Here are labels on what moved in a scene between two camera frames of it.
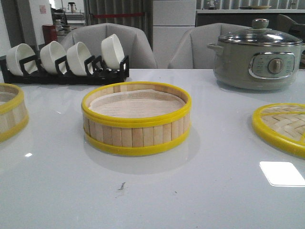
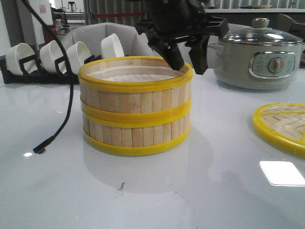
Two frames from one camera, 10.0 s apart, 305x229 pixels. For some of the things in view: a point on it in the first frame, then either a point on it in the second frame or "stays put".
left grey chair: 134,41 stays put
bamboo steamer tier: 14,114 → 135,87
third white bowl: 76,55 stays put
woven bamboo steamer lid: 282,126 stays put
